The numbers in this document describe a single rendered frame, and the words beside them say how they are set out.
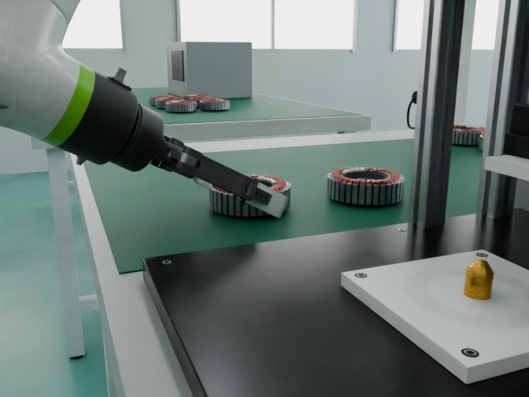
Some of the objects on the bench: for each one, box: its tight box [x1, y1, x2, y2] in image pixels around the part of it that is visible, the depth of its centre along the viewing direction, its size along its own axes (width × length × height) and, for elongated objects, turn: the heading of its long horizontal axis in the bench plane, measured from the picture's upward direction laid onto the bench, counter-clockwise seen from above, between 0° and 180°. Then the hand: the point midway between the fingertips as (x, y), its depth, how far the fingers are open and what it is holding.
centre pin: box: [464, 259, 494, 300], centre depth 40 cm, size 2×2×3 cm
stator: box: [209, 174, 290, 218], centre depth 74 cm, size 11×11×4 cm
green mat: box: [83, 139, 514, 274], centre depth 96 cm, size 94×61×1 cm, turn 111°
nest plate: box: [341, 250, 529, 384], centre depth 40 cm, size 15×15×1 cm
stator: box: [327, 167, 405, 207], centre depth 79 cm, size 11×11×4 cm
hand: (247, 193), depth 73 cm, fingers closed on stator, 11 cm apart
